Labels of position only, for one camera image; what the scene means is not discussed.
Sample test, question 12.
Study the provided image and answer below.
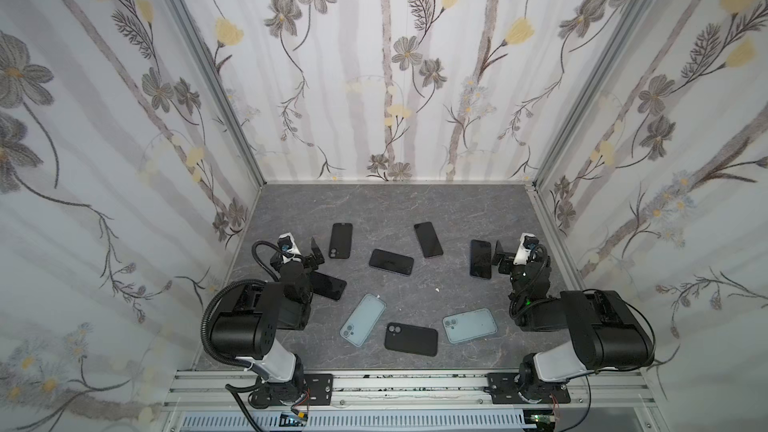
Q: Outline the black phone case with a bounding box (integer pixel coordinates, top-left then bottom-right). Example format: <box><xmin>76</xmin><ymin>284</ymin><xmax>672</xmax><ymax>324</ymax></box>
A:
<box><xmin>329</xmin><ymin>223</ymin><xmax>353</xmax><ymax>259</ymax></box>
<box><xmin>384</xmin><ymin>322</ymin><xmax>438</xmax><ymax>357</ymax></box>

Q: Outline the black phone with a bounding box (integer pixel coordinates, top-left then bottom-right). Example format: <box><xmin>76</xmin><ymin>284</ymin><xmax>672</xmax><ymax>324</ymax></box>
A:
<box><xmin>368</xmin><ymin>249</ymin><xmax>414</xmax><ymax>276</ymax></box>
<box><xmin>310</xmin><ymin>271</ymin><xmax>347</xmax><ymax>301</ymax></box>
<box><xmin>469</xmin><ymin>240</ymin><xmax>493</xmax><ymax>280</ymax></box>
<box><xmin>414</xmin><ymin>222</ymin><xmax>443</xmax><ymax>258</ymax></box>

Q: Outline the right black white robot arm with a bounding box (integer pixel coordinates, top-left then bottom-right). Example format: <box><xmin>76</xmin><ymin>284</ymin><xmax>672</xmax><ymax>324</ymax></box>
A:
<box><xmin>492</xmin><ymin>234</ymin><xmax>656</xmax><ymax>404</ymax></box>

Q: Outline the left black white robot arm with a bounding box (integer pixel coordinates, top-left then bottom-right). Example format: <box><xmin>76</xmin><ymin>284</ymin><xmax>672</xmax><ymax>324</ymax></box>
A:
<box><xmin>200</xmin><ymin>233</ymin><xmax>324</xmax><ymax>412</ymax></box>

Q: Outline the pale blue phone right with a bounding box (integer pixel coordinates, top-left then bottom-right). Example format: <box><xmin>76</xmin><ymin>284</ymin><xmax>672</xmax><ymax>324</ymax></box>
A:
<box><xmin>442</xmin><ymin>308</ymin><xmax>498</xmax><ymax>344</ymax></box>

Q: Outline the pale blue phone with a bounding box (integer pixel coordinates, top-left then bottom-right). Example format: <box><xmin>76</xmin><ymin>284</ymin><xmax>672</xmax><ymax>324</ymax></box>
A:
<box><xmin>340</xmin><ymin>294</ymin><xmax>387</xmax><ymax>347</ymax></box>
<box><xmin>442</xmin><ymin>308</ymin><xmax>498</xmax><ymax>344</ymax></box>

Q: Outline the pale blue phone left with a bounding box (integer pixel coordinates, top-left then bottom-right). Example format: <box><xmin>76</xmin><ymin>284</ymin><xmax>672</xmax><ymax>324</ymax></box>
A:
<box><xmin>340</xmin><ymin>294</ymin><xmax>387</xmax><ymax>347</ymax></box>

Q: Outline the black phone case front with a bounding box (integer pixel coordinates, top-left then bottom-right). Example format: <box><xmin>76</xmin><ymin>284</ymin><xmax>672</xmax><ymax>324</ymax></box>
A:
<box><xmin>384</xmin><ymin>322</ymin><xmax>438</xmax><ymax>357</ymax></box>

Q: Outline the small green circuit board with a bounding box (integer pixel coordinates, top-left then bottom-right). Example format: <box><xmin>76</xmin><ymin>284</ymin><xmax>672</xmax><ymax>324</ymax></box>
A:
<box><xmin>278</xmin><ymin>412</ymin><xmax>308</xmax><ymax>427</ymax></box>

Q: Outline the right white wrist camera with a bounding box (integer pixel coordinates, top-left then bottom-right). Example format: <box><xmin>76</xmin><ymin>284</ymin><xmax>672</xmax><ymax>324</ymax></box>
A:
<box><xmin>514</xmin><ymin>233</ymin><xmax>540</xmax><ymax>265</ymax></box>

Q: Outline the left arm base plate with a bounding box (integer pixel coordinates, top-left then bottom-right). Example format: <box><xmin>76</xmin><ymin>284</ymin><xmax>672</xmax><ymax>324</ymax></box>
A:
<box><xmin>248</xmin><ymin>374</ymin><xmax>334</xmax><ymax>409</ymax></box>

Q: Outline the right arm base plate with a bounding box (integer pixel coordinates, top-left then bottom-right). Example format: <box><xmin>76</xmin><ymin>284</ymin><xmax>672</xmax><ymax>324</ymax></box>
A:
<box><xmin>484</xmin><ymin>373</ymin><xmax>571</xmax><ymax>406</ymax></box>

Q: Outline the aluminium front rail frame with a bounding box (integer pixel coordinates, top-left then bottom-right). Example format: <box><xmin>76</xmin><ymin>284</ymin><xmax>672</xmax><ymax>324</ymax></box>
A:
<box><xmin>157</xmin><ymin>369</ymin><xmax>669</xmax><ymax>431</ymax></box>

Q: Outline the white slotted cable duct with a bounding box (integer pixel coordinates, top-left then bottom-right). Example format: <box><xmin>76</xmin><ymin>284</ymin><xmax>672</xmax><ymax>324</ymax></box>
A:
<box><xmin>178</xmin><ymin>409</ymin><xmax>536</xmax><ymax>431</ymax></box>

